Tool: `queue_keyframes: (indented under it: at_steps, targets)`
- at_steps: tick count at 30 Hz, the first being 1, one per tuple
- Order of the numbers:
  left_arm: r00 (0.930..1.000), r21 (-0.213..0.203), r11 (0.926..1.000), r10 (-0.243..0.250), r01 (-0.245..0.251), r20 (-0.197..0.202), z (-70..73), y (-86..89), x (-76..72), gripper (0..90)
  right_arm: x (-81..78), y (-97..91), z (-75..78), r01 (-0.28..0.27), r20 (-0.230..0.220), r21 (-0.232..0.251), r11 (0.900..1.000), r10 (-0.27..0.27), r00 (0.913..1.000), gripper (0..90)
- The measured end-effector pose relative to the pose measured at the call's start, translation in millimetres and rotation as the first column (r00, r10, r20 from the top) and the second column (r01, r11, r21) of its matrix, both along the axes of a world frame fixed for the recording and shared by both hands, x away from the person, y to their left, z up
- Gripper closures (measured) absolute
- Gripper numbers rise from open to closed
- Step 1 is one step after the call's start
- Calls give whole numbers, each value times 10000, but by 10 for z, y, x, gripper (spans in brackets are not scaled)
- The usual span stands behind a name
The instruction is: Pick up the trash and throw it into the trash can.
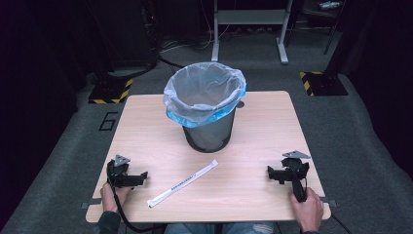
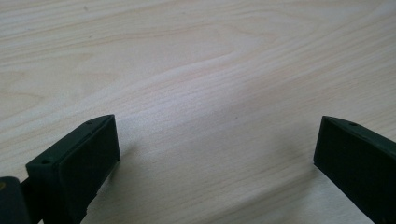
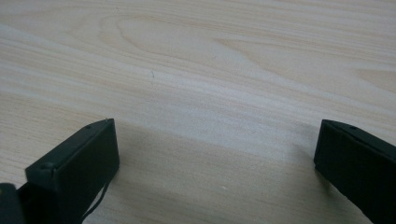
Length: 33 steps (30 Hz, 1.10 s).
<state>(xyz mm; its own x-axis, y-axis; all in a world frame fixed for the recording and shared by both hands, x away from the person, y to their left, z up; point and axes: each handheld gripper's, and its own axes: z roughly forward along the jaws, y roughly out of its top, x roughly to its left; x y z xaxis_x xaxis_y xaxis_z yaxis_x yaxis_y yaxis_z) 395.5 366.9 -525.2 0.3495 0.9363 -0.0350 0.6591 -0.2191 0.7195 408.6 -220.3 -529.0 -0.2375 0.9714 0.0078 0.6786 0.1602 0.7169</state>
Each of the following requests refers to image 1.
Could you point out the clear blue plastic bin bag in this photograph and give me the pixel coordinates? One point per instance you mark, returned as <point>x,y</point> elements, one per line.
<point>201,91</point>

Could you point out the white paper-wrapped chopsticks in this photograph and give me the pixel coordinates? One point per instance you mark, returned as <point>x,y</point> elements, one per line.
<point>181,184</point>

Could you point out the person's legs in jeans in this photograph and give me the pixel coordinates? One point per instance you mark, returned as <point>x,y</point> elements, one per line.
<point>220,228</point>

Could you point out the grey tape strip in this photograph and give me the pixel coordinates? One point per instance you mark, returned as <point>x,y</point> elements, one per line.
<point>91,203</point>
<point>328,202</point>

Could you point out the black yellow striped base plate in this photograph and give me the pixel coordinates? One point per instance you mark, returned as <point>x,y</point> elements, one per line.
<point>112,92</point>
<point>323,84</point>

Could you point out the black stand pole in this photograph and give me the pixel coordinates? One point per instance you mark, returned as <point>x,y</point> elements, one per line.
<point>337,35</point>

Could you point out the person's right hand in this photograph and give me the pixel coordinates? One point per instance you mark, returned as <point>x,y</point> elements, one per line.
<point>310,211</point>

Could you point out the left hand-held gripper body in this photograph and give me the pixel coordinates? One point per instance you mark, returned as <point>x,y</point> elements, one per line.
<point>118,170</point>

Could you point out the person's left hand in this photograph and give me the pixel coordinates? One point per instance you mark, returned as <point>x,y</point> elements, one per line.
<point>110,198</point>

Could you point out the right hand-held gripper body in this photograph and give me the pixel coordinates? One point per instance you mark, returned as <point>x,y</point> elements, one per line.
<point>293,170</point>

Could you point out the white metal desk frame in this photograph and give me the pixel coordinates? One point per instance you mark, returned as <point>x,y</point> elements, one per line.
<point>250,17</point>

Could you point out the grey metal mesh bin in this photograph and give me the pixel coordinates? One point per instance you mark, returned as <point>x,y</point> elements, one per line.
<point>211,135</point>

